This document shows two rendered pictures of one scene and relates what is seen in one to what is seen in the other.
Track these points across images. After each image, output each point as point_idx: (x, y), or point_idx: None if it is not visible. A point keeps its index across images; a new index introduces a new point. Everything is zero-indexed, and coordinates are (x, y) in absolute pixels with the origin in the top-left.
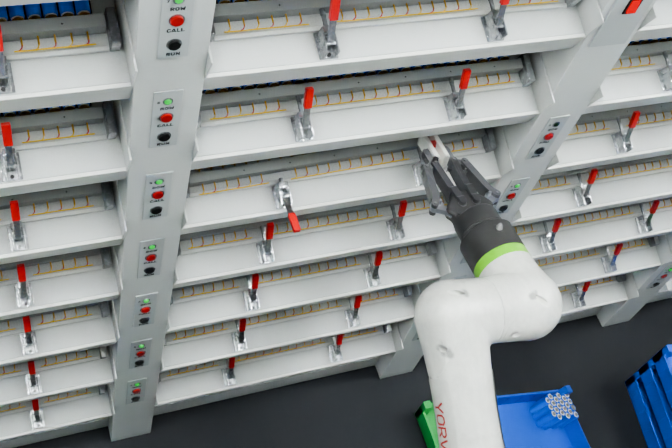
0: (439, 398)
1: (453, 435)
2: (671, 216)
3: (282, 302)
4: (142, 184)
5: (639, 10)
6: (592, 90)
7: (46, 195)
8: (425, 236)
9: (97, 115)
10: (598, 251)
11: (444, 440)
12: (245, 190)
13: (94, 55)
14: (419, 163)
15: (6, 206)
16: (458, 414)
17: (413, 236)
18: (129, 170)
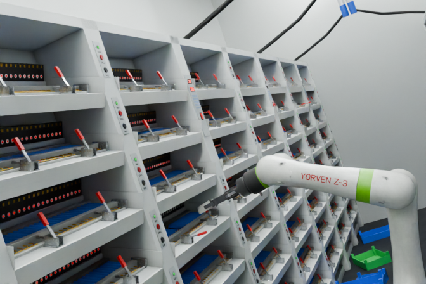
0: (299, 173)
1: (315, 171)
2: (282, 257)
3: None
4: (151, 219)
5: (203, 118)
6: (219, 161)
7: (122, 268)
8: (237, 265)
9: (115, 201)
10: None
11: (316, 177)
12: (175, 246)
13: (103, 151)
14: (207, 219)
15: (113, 277)
16: (307, 167)
17: (234, 267)
18: (143, 208)
